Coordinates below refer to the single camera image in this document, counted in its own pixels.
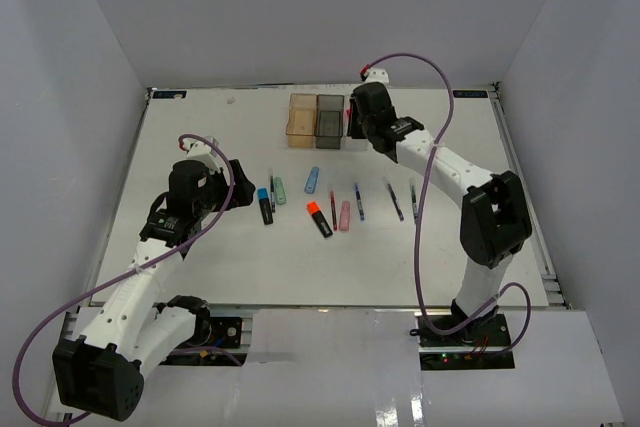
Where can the blue gel pen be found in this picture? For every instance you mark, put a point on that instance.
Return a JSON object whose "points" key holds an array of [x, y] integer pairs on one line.
{"points": [[359, 202]]}

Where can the pink correction tape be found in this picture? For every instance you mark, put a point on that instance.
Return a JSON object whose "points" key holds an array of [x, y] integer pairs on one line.
{"points": [[344, 216]]}

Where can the amber transparent container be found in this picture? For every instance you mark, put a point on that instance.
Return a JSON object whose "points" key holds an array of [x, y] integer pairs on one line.
{"points": [[301, 123]]}

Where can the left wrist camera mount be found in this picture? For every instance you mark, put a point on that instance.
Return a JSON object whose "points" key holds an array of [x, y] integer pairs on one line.
{"points": [[198, 150]]}

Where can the red gel pen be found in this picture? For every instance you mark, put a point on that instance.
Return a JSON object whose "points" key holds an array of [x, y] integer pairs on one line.
{"points": [[333, 207]]}

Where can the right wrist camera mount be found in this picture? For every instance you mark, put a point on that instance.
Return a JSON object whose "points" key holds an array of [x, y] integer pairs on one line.
{"points": [[371, 74]]}

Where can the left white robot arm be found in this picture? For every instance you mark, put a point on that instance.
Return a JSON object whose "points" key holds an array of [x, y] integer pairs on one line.
{"points": [[103, 371]]}

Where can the right blue table label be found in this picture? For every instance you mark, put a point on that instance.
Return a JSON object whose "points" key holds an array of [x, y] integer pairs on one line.
{"points": [[470, 94]]}

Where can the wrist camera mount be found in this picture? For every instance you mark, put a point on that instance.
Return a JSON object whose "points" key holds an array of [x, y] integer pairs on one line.
{"points": [[198, 150], [371, 74]]}

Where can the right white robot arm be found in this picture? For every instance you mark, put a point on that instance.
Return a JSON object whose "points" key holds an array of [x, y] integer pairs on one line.
{"points": [[494, 217]]}

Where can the blue cap black highlighter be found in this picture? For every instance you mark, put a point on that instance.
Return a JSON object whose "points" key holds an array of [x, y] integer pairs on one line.
{"points": [[264, 203]]}

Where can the orange cap black highlighter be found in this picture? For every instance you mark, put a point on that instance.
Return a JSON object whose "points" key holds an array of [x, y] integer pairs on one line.
{"points": [[319, 219]]}

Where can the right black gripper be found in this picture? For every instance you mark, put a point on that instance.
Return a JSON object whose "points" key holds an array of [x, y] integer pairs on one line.
{"points": [[354, 131]]}

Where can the blue correction tape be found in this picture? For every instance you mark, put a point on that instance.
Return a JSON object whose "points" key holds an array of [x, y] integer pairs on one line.
{"points": [[311, 182]]}

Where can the black gel pen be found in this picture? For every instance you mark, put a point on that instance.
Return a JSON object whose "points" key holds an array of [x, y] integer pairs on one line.
{"points": [[272, 190]]}

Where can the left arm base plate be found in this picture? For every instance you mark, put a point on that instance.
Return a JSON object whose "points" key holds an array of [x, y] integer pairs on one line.
{"points": [[220, 345]]}

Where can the green correction tape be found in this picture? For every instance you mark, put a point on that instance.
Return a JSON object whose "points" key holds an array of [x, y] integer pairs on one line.
{"points": [[279, 191]]}

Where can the green gel pen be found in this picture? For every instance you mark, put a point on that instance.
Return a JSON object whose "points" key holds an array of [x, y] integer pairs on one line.
{"points": [[414, 200]]}

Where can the left blue table label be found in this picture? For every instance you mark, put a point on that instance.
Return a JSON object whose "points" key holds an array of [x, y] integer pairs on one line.
{"points": [[169, 94]]}

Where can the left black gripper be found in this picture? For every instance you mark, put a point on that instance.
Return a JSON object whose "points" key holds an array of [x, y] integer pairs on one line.
{"points": [[244, 188]]}

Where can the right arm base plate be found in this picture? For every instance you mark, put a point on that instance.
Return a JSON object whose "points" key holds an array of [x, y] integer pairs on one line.
{"points": [[475, 348]]}

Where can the purple gel pen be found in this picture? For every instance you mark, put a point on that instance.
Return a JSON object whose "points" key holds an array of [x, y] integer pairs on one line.
{"points": [[394, 199]]}

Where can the blue table label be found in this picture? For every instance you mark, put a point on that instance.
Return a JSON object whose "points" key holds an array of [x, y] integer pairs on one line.
{"points": [[169, 94], [470, 94]]}

